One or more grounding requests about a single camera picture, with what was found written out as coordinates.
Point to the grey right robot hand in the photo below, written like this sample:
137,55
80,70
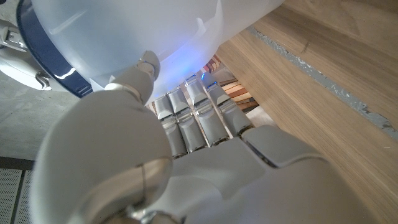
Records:
9,39

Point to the dark blue pitcher lid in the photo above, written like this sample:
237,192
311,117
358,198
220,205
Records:
40,53

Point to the translucent white plastic pitcher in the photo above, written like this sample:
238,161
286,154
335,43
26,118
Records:
130,28

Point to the printed bookshelf backdrop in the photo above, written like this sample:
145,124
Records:
239,90

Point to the grey tape strip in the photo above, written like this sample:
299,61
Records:
326,82

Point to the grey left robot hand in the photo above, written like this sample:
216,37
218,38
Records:
202,174

